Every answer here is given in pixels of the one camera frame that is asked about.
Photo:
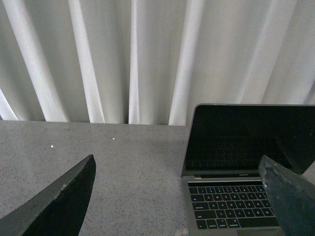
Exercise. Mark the white curtain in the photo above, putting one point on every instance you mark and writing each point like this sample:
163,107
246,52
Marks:
151,61

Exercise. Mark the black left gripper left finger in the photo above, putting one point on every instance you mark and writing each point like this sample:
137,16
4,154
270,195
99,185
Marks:
59,209

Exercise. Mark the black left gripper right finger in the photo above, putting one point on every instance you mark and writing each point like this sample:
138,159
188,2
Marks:
291,196

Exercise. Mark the grey laptop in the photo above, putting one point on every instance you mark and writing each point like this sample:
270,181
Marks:
223,191

